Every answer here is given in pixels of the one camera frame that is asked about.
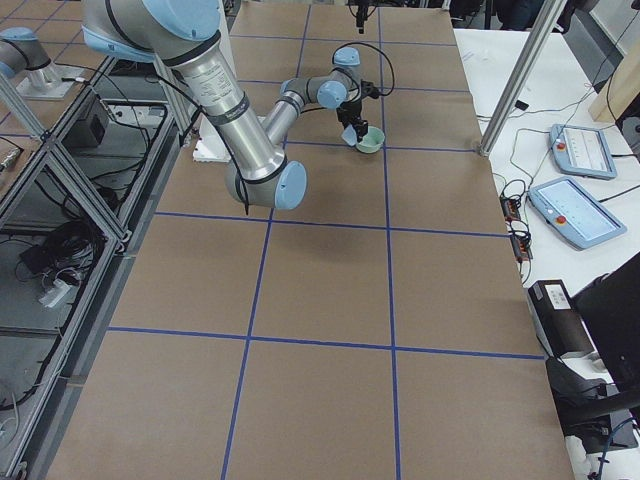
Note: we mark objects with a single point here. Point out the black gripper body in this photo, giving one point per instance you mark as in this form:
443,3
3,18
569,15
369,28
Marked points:
350,109

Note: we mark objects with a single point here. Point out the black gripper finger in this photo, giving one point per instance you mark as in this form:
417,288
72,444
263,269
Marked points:
348,130
360,127
360,21

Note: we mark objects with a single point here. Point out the mint green bowl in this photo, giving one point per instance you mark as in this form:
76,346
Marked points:
372,141

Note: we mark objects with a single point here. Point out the light blue plastic cup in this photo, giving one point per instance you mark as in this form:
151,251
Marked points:
349,136

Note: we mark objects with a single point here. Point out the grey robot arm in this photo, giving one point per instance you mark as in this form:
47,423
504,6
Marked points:
185,36

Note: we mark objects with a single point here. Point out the orange black usb hub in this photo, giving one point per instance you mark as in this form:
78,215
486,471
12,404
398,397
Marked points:
517,228

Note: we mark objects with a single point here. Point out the brown paper table mat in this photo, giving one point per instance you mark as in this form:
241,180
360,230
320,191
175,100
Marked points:
378,331

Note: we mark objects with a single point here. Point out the near teach pendant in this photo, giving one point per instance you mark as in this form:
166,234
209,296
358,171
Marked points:
574,213

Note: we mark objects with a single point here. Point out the teach pendant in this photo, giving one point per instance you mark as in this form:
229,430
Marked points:
574,213
582,151

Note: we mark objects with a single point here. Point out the far teach pendant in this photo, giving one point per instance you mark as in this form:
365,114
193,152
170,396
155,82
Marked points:
582,151

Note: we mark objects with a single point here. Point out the black box with label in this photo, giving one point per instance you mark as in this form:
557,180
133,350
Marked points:
557,322

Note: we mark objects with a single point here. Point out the black monitor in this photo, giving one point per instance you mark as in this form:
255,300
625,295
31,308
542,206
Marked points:
609,307

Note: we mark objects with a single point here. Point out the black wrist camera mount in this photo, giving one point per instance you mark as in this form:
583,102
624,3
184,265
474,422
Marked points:
368,89

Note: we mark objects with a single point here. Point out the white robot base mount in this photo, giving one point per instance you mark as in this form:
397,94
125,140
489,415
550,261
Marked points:
210,148

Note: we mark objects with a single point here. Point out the aluminium frame post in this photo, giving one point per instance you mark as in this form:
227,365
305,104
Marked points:
536,40

